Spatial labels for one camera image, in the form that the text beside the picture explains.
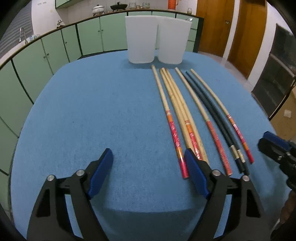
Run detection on black wok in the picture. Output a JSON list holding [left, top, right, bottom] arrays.
[[110, 2, 127, 11]]

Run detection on right wooden door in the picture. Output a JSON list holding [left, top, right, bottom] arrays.
[[228, 1, 267, 78]]

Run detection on wooden door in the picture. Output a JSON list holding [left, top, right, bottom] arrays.
[[196, 0, 235, 57], [228, 1, 267, 78]]

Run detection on metal kettle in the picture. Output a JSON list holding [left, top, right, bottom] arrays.
[[57, 20, 65, 28]]

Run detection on white plastic cup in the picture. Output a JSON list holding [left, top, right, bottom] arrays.
[[157, 16, 192, 65], [125, 16, 158, 64]]

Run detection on green upper kitchen cabinets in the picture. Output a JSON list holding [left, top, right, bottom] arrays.
[[55, 0, 82, 9]]

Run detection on white cooking pot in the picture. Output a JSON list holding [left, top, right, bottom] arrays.
[[92, 4, 105, 16]]

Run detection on bamboo chopstick red handle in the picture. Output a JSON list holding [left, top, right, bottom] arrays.
[[175, 67, 232, 176], [190, 69, 254, 164], [152, 65, 189, 179], [162, 68, 203, 160]]

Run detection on blue table mat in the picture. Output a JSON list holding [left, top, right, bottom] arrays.
[[11, 51, 290, 240]]

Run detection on orange thermos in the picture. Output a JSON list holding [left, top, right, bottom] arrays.
[[168, 0, 179, 10]]

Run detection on left white plastic cup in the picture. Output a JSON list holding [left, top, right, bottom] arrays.
[[125, 16, 158, 64]]

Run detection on black chopstick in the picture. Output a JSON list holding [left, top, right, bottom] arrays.
[[186, 70, 250, 176], [181, 71, 245, 174]]

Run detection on chrome sink faucet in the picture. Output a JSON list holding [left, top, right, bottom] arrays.
[[18, 27, 28, 45]]

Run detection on green lower kitchen cabinets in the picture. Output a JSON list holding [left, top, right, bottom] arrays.
[[0, 10, 204, 176]]

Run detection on cardboard box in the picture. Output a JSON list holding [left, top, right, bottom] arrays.
[[270, 87, 296, 142]]

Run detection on grey window blind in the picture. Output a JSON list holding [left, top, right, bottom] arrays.
[[1, 1, 33, 58]]

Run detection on green kitchen cabinets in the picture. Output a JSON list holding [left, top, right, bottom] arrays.
[[55, 0, 82, 9], [0, 10, 204, 176]]

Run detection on right white plastic cup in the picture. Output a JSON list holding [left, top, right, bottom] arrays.
[[157, 16, 192, 65]]

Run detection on black glass display cabinet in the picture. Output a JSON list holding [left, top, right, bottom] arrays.
[[251, 25, 295, 120]]

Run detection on left wooden door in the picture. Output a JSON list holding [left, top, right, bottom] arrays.
[[196, 0, 235, 57]]

